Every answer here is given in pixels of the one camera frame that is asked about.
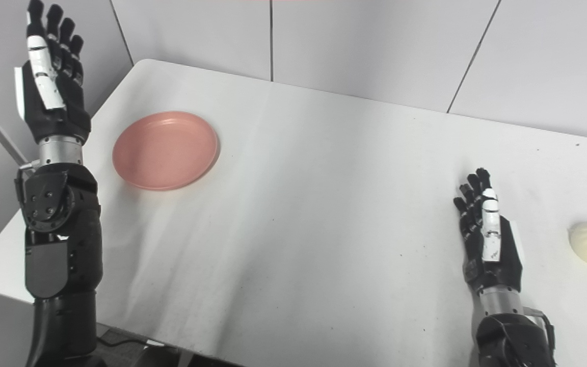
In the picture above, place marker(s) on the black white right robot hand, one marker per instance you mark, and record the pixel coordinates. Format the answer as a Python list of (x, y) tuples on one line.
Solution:
[(507, 270)]

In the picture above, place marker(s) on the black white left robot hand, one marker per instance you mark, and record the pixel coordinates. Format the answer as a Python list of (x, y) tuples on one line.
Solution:
[(56, 120)]

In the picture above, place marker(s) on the pink round plate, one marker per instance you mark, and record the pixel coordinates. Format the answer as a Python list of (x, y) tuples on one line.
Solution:
[(166, 150)]

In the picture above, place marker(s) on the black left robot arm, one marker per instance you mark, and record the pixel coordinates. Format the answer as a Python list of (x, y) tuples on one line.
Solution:
[(64, 255)]

